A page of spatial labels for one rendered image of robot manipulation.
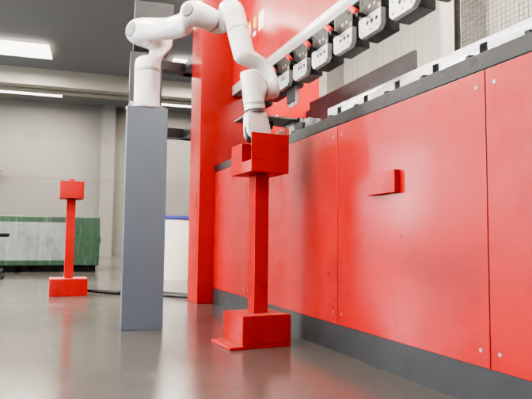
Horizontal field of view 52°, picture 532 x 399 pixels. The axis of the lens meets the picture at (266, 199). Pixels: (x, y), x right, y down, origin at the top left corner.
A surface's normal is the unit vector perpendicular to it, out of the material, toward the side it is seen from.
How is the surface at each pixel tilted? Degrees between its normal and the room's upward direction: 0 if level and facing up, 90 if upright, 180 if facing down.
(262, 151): 90
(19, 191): 90
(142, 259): 90
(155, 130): 90
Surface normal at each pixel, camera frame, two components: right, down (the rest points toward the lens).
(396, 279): -0.93, -0.04
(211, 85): 0.38, -0.07
